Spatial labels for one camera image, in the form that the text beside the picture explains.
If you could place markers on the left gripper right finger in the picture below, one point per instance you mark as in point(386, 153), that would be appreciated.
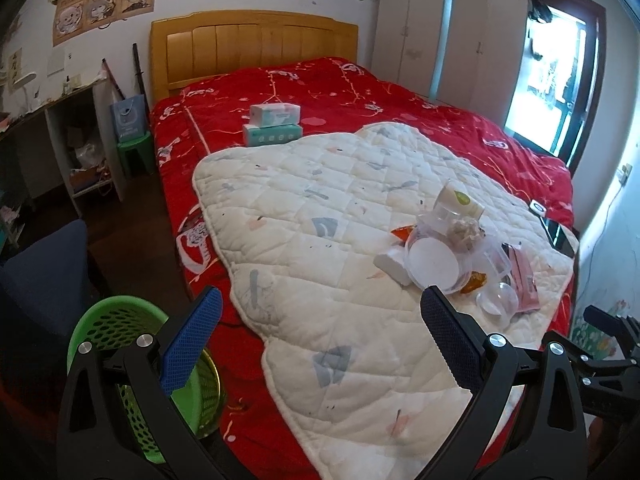
point(548, 438)

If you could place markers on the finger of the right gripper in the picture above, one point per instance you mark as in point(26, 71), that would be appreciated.
point(613, 326)

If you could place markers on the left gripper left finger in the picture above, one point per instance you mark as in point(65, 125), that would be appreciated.
point(96, 439)

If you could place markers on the round clear plastic lid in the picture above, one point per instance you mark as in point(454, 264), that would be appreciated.
point(431, 262)

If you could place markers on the white foam block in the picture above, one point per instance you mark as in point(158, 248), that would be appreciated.
point(392, 263)

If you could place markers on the orange snack wrapper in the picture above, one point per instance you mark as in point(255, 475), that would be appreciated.
point(403, 233)

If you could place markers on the green plastic waste basket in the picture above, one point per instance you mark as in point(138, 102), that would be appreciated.
point(117, 322)

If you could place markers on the black smartphone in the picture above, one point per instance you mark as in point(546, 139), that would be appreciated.
point(555, 232)

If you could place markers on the small clear dome lid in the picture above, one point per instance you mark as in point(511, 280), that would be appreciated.
point(499, 302)

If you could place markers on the small orange wrapper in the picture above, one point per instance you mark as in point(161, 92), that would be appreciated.
point(476, 281)

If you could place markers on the blue chair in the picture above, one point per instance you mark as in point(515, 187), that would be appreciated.
point(48, 281)

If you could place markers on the crumpled white tissue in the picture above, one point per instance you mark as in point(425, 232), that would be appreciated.
point(465, 233)

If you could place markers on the white paper cup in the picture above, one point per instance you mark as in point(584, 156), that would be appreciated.
point(454, 199)

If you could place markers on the clear lid with dome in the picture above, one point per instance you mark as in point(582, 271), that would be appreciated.
point(432, 224)

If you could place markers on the window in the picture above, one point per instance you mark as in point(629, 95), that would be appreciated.
point(559, 85)

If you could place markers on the white quilted blanket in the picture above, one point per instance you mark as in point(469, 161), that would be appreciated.
point(349, 362)

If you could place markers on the green plastic stool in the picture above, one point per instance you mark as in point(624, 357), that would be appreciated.
point(137, 155)

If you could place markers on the wooden desk shelf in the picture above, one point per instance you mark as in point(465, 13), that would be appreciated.
point(60, 163)

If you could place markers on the blue paper bag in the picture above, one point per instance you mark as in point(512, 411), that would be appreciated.
point(129, 118)

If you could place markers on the teal tissue box bottom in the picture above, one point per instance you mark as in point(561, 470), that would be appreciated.
point(258, 136)

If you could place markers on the white wardrobe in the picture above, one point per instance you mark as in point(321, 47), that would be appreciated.
point(462, 53)

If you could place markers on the white tissue pack top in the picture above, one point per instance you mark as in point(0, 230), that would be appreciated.
point(274, 114)

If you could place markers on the white desk lamp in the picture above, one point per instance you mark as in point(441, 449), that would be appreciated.
point(20, 84)

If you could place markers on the red patterned bedspread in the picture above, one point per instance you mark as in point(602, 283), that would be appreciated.
point(207, 115)

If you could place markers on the wooden headboard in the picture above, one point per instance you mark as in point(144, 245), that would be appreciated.
point(193, 47)

